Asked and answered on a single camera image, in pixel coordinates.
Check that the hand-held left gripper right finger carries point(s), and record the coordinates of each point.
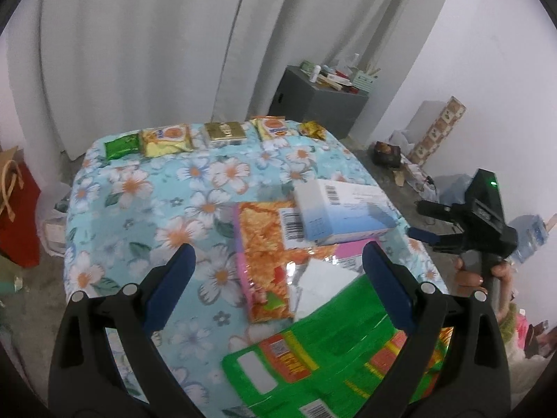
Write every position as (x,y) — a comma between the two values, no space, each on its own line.
(387,287)

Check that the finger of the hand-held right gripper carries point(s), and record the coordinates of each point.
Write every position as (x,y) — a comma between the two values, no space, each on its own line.
(435,211)
(424,235)

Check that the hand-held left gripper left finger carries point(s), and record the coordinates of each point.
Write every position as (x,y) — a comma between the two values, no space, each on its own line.
(174,278)

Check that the white paper packet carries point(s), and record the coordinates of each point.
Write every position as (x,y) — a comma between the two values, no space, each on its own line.
(322,285)

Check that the pink orange snack bag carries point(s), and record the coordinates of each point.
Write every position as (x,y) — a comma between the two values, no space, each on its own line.
(261,265)

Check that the large green snack bag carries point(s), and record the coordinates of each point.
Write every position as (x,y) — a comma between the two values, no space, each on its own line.
(330,357)

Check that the person's right forearm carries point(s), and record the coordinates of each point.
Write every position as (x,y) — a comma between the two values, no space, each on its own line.
(501,300)

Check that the person's right hand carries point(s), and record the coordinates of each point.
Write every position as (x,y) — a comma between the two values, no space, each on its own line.
(472,283)

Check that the grey plastic bag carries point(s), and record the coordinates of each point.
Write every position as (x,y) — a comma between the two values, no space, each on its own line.
(452,185)

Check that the blue water jug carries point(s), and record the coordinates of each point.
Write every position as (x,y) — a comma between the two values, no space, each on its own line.
(528,237)

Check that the floral blue blanket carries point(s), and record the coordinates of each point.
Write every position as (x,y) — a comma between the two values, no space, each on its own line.
(143,209)

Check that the crumpled white plastic bag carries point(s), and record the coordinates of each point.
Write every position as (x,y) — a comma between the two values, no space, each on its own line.
(404,140)

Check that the patterned cardboard box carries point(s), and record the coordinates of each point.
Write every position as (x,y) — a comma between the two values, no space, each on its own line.
(437,133)

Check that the white blue carton box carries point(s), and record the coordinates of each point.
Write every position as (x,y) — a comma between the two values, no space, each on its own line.
(343,215)

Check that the yellow biscuit packet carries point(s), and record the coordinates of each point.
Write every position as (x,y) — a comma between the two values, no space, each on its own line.
(167,140)

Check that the green foil packet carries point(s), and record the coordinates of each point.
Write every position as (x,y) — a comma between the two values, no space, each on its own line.
(122,145)

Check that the small yellow packet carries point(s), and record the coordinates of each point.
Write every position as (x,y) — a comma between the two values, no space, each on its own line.
(312,129)

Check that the gold foil packet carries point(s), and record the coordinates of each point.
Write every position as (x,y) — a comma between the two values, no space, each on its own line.
(224,134)

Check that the grey cabinet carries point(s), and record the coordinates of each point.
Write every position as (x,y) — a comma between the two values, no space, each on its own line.
(313,102)

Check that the red paper bag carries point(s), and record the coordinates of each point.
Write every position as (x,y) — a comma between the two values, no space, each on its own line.
(19,222)

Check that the yellow orange snack packet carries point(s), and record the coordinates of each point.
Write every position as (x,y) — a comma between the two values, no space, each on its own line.
(272,128)

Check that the small white bottle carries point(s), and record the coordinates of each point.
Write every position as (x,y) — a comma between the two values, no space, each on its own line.
(316,74)

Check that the white curtain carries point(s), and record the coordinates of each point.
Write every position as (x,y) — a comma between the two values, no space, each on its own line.
(143,52)

